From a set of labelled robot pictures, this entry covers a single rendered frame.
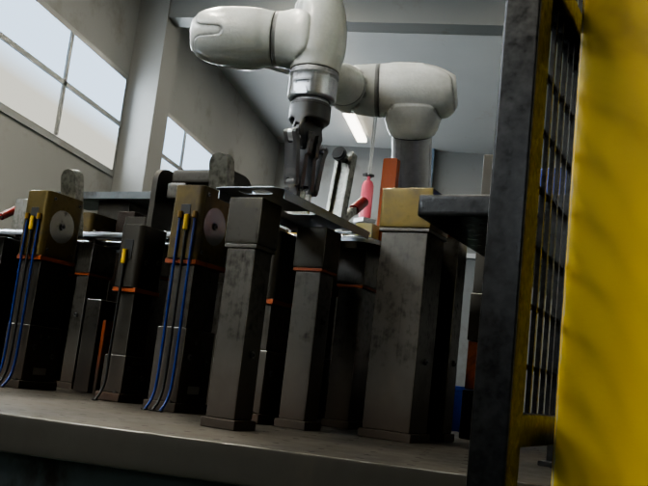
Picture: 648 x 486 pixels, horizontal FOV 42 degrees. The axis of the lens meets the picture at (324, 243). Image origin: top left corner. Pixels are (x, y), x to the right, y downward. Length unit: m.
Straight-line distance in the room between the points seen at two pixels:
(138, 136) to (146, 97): 0.33
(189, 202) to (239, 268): 0.28
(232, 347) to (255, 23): 0.71
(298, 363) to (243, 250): 0.22
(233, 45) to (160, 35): 5.84
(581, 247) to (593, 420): 0.15
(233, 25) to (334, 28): 0.18
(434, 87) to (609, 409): 1.41
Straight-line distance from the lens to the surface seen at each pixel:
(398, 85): 2.07
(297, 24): 1.56
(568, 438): 0.77
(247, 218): 1.07
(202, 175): 1.84
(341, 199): 1.63
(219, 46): 1.59
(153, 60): 7.34
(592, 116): 0.81
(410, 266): 1.22
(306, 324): 1.21
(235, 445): 0.87
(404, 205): 1.23
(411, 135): 2.10
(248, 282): 1.05
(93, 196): 2.17
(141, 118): 7.21
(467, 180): 11.45
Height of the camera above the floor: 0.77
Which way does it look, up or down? 9 degrees up
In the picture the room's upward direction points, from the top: 6 degrees clockwise
